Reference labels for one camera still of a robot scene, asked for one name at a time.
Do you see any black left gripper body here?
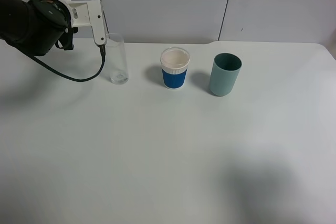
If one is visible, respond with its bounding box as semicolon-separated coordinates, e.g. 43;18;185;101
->
28;0;78;50

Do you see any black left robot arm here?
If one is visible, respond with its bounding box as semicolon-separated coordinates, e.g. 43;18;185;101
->
1;0;78;57

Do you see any blue and white cup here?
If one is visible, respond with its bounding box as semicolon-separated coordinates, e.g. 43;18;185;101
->
160;47;190;89

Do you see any teal green cup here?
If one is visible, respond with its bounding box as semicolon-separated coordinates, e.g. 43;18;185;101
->
209;53;242;97

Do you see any tall clear glass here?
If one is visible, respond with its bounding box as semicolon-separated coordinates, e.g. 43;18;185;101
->
105;33;129;84

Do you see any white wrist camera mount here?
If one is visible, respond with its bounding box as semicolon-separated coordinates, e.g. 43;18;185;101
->
58;0;107;46

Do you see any black camera cable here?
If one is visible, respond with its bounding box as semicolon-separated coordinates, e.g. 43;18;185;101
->
30;45;106;82

